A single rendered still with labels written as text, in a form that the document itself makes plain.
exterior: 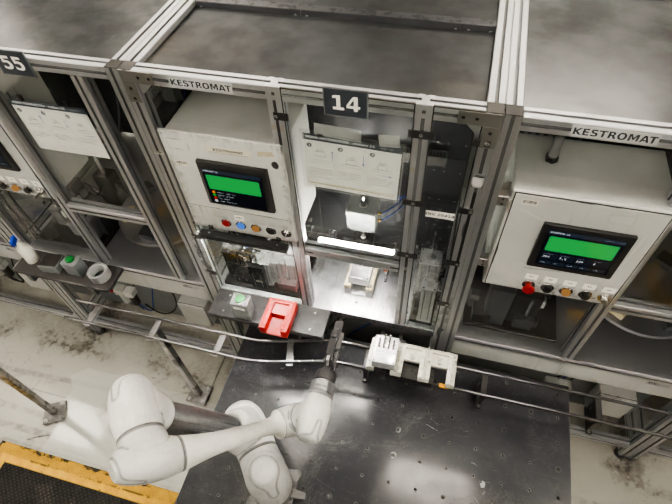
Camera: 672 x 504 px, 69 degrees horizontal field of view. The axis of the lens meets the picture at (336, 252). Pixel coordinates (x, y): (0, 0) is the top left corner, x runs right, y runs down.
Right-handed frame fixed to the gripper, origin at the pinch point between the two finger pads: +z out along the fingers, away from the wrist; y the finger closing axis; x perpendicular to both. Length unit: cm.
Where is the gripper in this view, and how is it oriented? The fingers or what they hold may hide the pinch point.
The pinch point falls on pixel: (338, 333)
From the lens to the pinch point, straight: 189.3
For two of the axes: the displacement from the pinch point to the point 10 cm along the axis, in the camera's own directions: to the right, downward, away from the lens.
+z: 2.6, -7.7, 5.9
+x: -9.7, -1.8, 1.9
